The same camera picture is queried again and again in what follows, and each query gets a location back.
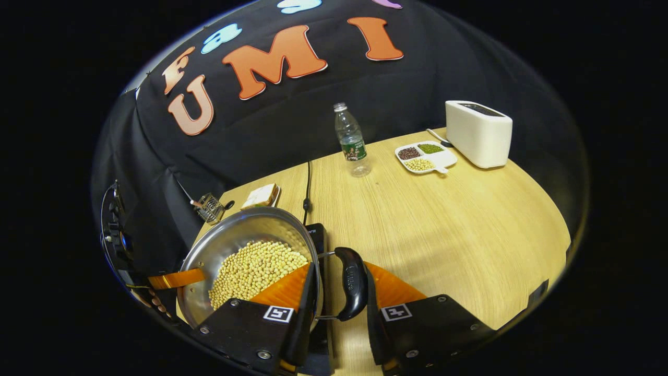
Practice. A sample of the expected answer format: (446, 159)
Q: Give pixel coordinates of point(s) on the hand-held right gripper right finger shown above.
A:
(377, 334)

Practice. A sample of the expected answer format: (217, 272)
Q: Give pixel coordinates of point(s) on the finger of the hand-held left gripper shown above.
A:
(175, 279)

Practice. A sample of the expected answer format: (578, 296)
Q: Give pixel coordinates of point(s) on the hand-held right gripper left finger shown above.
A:
(305, 324)

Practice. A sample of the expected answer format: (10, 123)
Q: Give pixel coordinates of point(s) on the pile of soybeans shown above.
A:
(250, 271)

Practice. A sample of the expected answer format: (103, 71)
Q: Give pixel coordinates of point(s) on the black induction cooktop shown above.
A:
(319, 237)

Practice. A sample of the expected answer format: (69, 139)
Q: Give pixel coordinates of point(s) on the stainless steel pot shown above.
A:
(245, 227)

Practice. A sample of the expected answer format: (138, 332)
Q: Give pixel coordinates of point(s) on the metal mesh holder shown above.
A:
(210, 209)

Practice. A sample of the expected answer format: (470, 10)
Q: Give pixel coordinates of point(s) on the sandwich on white plate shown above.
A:
(261, 196)

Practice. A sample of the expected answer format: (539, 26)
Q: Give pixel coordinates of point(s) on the white divided bean dish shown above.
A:
(425, 156)

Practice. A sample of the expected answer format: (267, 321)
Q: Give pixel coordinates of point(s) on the clear plastic water bottle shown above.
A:
(352, 141)

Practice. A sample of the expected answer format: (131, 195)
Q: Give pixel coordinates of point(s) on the white toaster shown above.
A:
(477, 136)

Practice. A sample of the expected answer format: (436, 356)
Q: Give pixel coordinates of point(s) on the black backdrop cloth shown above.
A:
(391, 89)

